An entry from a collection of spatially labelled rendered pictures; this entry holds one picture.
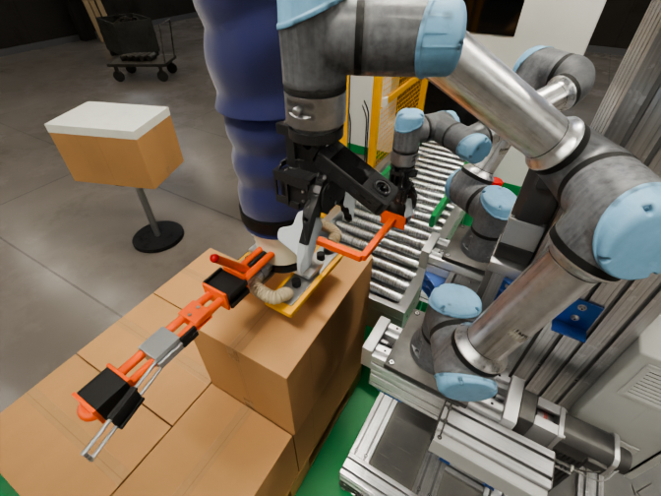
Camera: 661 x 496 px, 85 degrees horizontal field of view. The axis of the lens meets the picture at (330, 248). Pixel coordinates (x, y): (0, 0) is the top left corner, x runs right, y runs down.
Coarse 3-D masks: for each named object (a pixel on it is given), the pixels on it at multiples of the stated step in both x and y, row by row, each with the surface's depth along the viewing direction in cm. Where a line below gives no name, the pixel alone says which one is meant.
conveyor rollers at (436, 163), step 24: (432, 144) 305; (432, 168) 276; (456, 168) 276; (432, 192) 249; (360, 216) 232; (360, 240) 210; (384, 240) 211; (408, 240) 212; (384, 264) 196; (408, 264) 198; (384, 288) 182
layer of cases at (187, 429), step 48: (192, 288) 182; (144, 336) 161; (48, 384) 144; (144, 384) 144; (192, 384) 144; (336, 384) 161; (0, 432) 130; (48, 432) 130; (96, 432) 130; (144, 432) 130; (192, 432) 130; (240, 432) 130; (288, 432) 131; (48, 480) 118; (96, 480) 118; (144, 480) 118; (192, 480) 118; (240, 480) 118; (288, 480) 145
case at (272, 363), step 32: (320, 288) 128; (352, 288) 131; (224, 320) 118; (256, 320) 118; (288, 320) 118; (320, 320) 118; (352, 320) 146; (224, 352) 116; (256, 352) 109; (288, 352) 109; (320, 352) 122; (224, 384) 136; (256, 384) 118; (288, 384) 106; (320, 384) 135; (288, 416) 121
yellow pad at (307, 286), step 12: (324, 252) 120; (324, 264) 119; (336, 264) 121; (300, 276) 115; (324, 276) 116; (276, 288) 112; (300, 288) 111; (312, 288) 112; (288, 300) 107; (300, 300) 108; (288, 312) 105
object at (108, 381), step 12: (108, 372) 76; (120, 372) 76; (96, 384) 74; (108, 384) 74; (120, 384) 74; (132, 384) 76; (72, 396) 72; (84, 396) 72; (96, 396) 72; (108, 396) 72; (120, 396) 74; (96, 408) 70; (108, 408) 72
